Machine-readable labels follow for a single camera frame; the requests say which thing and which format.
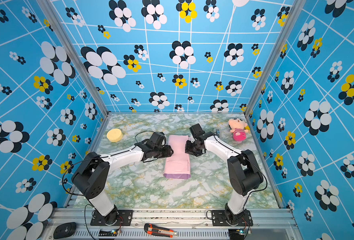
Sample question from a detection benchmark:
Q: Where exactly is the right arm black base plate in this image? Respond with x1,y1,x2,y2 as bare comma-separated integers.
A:
211,210,254,227

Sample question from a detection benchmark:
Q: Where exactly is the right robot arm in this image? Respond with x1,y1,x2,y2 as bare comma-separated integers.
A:
185,124,266,227

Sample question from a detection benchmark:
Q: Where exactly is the aluminium frame post right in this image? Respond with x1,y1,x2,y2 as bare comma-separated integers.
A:
245,0,306,119

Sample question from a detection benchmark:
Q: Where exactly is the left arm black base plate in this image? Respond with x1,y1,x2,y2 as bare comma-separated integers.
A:
90,210,134,227

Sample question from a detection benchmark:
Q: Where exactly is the left small circuit board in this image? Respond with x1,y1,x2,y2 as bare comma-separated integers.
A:
99,230,119,237

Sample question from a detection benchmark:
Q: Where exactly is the yellow round sponge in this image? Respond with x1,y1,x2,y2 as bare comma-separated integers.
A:
107,129,123,143

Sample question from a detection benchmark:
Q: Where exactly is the aluminium frame post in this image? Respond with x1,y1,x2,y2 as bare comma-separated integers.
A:
245,0,306,119
37,1,109,118

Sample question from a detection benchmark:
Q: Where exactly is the orange black utility knife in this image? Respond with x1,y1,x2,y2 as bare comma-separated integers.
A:
144,224,178,238

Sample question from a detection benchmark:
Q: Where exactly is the pink plush doll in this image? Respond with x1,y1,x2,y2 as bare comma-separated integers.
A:
228,118,250,142

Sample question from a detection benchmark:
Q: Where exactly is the small circuit board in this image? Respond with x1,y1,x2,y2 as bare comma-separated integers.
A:
229,229,247,240
99,230,119,237

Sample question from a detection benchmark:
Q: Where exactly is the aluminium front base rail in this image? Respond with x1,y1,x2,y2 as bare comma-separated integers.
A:
41,208,303,240

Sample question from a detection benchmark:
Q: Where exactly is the aluminium frame post left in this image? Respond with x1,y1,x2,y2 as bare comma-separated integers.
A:
37,1,109,118

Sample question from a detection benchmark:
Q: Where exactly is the right small circuit board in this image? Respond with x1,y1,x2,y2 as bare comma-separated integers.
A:
229,229,247,240

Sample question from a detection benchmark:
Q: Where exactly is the black computer mouse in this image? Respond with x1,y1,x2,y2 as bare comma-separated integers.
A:
53,222,77,240

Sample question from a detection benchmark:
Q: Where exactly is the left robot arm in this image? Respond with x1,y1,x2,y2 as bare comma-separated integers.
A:
71,132,174,226

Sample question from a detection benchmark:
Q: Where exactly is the purple wrapping paper sheet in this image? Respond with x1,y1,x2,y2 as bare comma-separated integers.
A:
164,135,191,180

